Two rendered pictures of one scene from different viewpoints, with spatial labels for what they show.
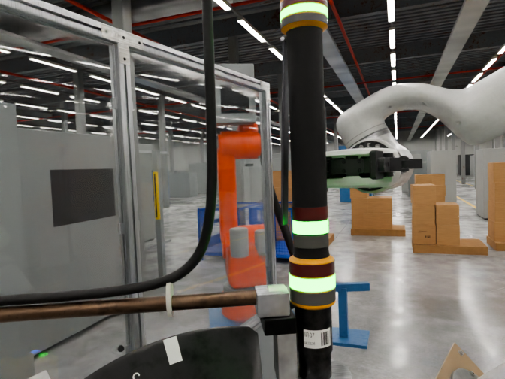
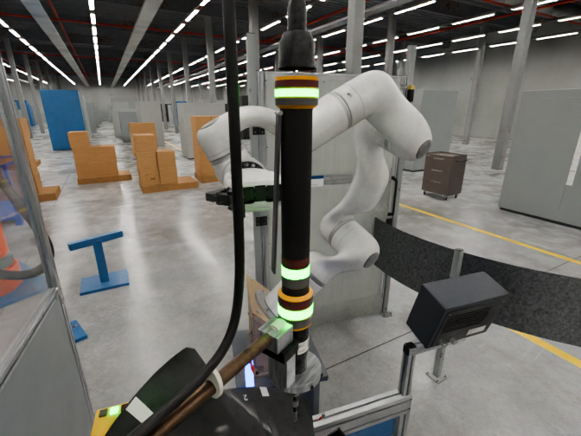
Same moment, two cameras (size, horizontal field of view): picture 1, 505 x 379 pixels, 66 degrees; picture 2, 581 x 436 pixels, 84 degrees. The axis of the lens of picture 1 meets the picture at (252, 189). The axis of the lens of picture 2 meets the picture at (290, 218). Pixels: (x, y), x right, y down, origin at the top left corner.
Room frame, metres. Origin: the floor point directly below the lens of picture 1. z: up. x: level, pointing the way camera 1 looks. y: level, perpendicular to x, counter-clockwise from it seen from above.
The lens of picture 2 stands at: (0.15, 0.21, 1.78)
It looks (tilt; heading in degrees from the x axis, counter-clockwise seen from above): 19 degrees down; 311
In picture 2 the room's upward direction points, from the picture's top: straight up
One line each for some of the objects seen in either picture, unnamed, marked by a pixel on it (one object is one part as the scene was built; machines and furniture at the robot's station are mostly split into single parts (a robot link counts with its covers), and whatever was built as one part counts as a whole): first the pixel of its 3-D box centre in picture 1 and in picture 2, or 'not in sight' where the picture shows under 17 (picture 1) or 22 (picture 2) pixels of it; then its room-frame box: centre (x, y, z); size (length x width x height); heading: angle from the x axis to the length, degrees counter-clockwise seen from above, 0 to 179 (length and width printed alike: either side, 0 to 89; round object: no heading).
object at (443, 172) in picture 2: not in sight; (443, 176); (2.09, -6.90, 0.45); 0.68 x 0.47 x 0.90; 163
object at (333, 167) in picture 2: not in sight; (331, 202); (1.45, -1.78, 1.10); 1.21 x 0.06 x 2.20; 60
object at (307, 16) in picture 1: (303, 25); (296, 101); (0.37, -0.05, 1.79); 0.04 x 0.04 x 0.01
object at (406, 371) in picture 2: not in sight; (406, 368); (0.42, -0.69, 0.96); 0.03 x 0.03 x 0.20; 60
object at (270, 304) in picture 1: (303, 337); (290, 347); (0.37, -0.04, 1.49); 0.09 x 0.07 x 0.10; 95
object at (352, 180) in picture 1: (361, 165); (252, 187); (0.55, -0.15, 1.65); 0.11 x 0.10 x 0.07; 150
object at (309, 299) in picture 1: (312, 292); (295, 314); (0.37, -0.05, 1.54); 0.04 x 0.04 x 0.01
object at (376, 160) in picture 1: (390, 164); not in sight; (0.45, -0.16, 1.65); 0.07 x 0.03 x 0.03; 150
